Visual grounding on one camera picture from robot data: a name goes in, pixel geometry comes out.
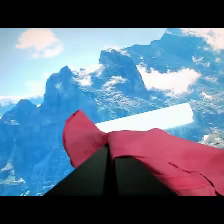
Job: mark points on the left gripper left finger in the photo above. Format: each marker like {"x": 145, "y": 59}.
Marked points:
{"x": 88, "y": 176}

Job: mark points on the red garment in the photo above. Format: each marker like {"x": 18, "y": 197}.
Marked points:
{"x": 173, "y": 156}

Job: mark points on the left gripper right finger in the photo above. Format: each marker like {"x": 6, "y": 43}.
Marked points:
{"x": 140, "y": 178}

